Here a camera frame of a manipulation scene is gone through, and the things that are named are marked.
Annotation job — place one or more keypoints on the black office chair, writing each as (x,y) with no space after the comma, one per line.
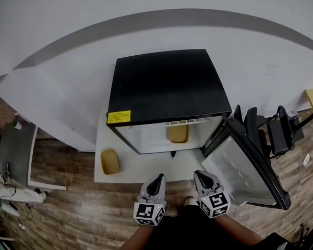
(251,121)

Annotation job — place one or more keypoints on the person's right forearm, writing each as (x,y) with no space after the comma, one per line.
(237,228)

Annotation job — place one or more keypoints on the person's right shoe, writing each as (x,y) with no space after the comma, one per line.
(190,200)

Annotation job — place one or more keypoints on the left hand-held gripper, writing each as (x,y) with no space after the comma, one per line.
(146,213)

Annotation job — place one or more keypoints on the person's shoe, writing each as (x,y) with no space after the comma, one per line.
(190,200)
(172,210)

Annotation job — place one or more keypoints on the green and white cup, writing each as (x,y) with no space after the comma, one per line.
(16,124)

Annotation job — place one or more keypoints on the tan tray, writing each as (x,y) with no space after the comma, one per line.
(178,134)
(110,161)

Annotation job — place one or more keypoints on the person's left forearm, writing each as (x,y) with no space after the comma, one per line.
(137,238)

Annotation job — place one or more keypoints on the grey table with white frame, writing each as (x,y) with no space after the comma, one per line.
(15,150)

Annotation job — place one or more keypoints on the black mini fridge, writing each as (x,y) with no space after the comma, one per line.
(167,87)

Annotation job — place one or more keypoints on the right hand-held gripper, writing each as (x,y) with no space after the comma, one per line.
(215,204)

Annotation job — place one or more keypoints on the white power strip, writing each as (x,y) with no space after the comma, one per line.
(307,160)

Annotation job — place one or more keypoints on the person's left shoe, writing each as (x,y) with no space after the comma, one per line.
(172,210)

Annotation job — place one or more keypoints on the person's black shorts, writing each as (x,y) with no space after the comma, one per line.
(193,233)

